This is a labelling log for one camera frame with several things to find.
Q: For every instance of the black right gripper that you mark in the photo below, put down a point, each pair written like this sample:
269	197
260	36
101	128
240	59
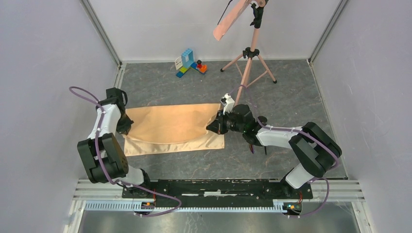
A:
217	125

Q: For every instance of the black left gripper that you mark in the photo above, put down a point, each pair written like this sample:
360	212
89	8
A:
124	129

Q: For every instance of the peach cloth napkin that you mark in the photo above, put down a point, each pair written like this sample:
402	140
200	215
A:
172	128

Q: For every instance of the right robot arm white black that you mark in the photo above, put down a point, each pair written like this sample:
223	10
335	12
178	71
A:
316	152

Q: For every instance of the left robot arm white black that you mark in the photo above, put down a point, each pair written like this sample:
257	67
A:
101	153

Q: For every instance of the iridescent rainbow knife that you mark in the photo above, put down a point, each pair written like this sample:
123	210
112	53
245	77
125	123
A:
251	148

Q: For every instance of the black utensil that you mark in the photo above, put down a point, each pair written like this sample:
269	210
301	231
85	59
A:
263	120

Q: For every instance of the pink tripod stand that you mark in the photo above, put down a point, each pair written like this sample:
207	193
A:
244	61

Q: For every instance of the colourful toy brick structure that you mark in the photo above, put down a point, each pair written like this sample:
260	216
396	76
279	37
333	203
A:
186	62

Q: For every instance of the pink panel on tripod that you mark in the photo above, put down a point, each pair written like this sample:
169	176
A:
228	20

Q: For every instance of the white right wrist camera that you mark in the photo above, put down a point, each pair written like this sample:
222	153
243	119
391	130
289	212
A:
227	103

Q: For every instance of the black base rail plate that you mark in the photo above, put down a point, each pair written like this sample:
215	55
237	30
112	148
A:
219	193

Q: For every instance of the aluminium frame rail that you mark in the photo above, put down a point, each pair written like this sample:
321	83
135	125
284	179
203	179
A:
337	206

